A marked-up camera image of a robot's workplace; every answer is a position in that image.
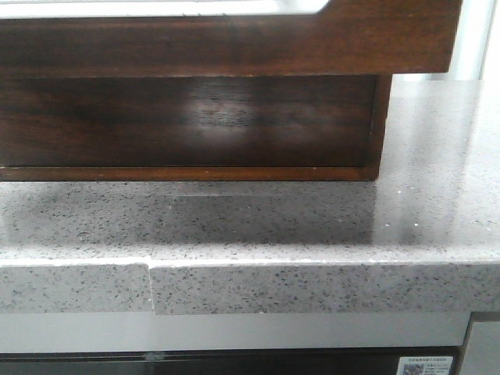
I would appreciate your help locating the black built-in appliance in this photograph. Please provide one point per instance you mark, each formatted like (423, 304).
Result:
(245, 361)

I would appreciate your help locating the dark wooden drawer cabinet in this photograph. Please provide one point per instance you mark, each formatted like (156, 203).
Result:
(193, 128)

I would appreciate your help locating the white QR code sticker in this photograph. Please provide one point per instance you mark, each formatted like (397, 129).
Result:
(425, 365)

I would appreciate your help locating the dark wooden drawer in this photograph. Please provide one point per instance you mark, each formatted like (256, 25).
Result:
(344, 38)

